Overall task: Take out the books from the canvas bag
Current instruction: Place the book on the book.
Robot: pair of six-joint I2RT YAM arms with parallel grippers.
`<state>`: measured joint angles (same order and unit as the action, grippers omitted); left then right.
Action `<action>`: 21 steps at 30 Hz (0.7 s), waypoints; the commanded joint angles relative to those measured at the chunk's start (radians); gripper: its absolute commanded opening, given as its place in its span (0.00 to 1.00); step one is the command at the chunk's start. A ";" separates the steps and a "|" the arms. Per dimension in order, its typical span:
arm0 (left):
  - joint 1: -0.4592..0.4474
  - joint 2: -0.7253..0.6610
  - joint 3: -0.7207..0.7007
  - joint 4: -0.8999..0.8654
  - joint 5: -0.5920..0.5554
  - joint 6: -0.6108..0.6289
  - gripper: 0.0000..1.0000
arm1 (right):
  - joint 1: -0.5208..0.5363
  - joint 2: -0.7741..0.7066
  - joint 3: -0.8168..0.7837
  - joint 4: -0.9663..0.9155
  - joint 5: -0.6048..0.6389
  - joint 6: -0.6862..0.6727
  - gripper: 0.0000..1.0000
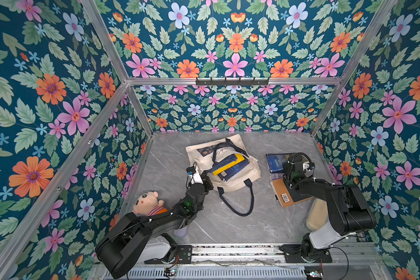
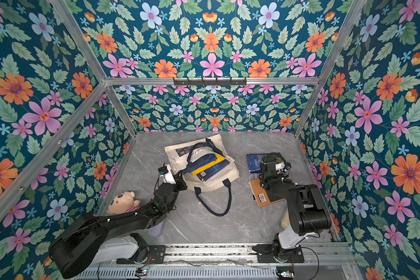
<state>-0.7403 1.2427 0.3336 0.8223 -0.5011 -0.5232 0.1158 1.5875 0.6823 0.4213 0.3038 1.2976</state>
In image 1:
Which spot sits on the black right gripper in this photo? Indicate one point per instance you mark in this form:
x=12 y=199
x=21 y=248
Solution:
x=290 y=168

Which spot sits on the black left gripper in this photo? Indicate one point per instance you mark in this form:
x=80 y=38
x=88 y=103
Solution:
x=205 y=182

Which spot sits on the blue cover book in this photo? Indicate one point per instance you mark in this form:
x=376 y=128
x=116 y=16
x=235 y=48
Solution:
x=275 y=162

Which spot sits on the brown cover book barcode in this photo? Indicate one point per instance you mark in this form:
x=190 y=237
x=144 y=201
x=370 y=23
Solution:
x=287 y=197

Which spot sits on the cream canvas tote bag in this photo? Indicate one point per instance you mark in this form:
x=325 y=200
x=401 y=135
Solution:
x=204 y=155

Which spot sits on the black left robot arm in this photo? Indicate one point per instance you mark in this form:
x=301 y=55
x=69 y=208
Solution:
x=122 y=246

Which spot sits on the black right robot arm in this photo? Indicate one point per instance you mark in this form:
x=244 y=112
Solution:
x=347 y=208

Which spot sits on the purple pouch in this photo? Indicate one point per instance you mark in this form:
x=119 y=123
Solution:
x=181 y=233

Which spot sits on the plush doll toy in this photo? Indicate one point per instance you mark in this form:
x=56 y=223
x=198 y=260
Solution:
x=148 y=204

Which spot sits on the yellow spine book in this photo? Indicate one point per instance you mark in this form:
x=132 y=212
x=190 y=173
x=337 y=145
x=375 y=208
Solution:
x=229 y=166

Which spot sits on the beige pouch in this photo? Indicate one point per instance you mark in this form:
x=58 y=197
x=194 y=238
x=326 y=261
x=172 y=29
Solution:
x=318 y=215

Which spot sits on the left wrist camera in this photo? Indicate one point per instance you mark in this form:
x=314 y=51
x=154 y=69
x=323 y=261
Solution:
x=193 y=176

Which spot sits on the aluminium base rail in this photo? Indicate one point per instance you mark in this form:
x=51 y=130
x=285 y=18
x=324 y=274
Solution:
x=249 y=261

